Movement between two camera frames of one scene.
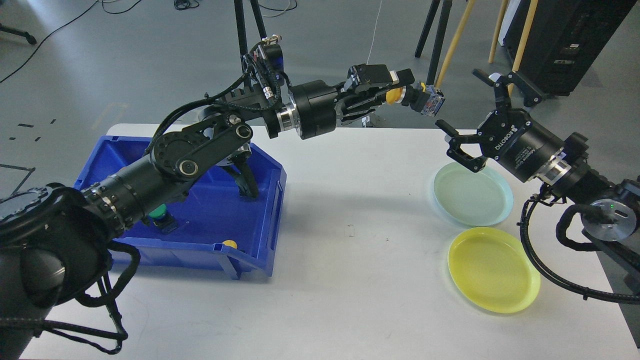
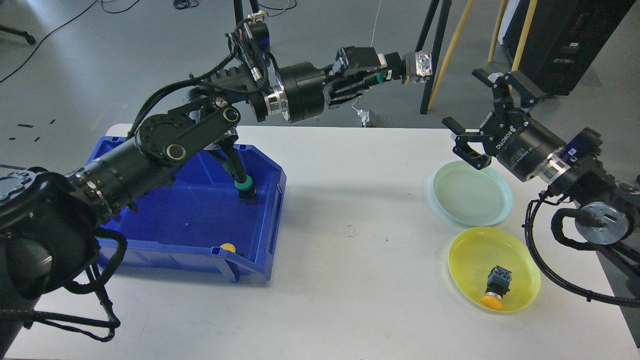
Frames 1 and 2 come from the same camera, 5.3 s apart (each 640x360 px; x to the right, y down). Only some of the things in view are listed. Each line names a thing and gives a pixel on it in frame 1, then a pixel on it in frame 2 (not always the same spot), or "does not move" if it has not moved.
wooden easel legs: x=531 y=13 does not move
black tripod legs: x=445 y=12 does not move
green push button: x=163 y=221 → x=416 y=68
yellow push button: x=406 y=95 → x=499 y=281
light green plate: x=482 y=198 does not move
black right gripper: x=507 y=136 does not move
